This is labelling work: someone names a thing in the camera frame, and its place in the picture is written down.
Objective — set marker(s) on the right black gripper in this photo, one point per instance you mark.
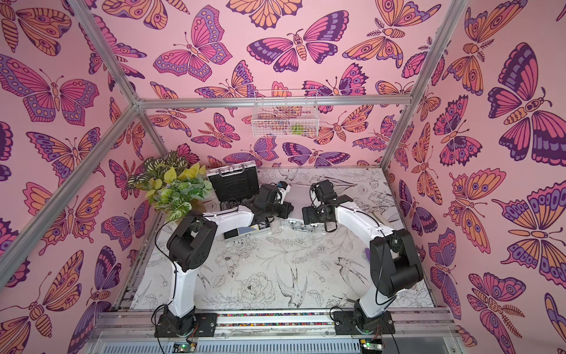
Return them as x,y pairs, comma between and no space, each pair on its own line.
310,214

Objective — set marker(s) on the aluminium poker case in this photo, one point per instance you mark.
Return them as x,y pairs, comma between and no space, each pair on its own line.
233,185
300,226

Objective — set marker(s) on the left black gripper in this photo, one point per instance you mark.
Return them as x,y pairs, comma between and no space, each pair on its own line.
287,212

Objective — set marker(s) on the blue yellow card deck box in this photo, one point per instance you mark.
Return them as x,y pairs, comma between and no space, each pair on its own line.
247,231

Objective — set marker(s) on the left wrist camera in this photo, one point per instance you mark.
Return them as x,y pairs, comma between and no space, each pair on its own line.
284,188

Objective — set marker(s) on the green potted plant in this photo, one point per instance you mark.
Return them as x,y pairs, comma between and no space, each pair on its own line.
172,184

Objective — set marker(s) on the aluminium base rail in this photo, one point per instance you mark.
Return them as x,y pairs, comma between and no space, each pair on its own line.
401,330

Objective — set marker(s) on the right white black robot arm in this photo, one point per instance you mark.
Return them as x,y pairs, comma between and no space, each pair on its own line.
393,258

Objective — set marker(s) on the white wire basket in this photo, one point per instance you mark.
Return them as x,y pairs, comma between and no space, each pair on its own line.
285,113

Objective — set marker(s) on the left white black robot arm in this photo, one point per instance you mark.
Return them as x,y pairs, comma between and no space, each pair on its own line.
191,242

